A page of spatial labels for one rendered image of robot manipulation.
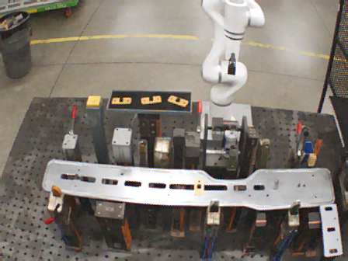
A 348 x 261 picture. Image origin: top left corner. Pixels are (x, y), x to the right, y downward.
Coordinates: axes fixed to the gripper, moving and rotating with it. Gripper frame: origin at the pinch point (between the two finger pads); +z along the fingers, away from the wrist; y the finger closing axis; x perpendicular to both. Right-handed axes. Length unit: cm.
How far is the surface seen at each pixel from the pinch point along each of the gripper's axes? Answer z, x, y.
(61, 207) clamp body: 40, -60, 52
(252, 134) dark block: 32.7, 12.7, 2.7
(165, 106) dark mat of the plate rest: 28.9, -26.3, -3.9
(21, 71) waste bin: 138, -222, -161
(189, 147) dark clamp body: 37.5, -14.0, 9.9
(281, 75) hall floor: 144, 58, -203
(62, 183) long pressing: 45, -66, 36
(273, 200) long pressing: 44, 26, 29
